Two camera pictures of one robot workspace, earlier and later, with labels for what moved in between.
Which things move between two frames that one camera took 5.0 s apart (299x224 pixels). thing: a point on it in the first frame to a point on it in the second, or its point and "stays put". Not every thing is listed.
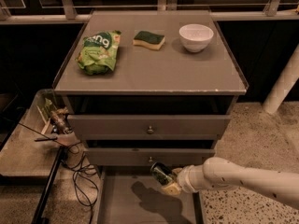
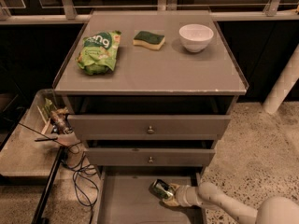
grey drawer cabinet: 149,87 stays put
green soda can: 162,173 to 161,189
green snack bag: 98,53 stays put
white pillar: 283,85 stays put
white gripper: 183,178 to 183,195
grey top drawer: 149,127 stays put
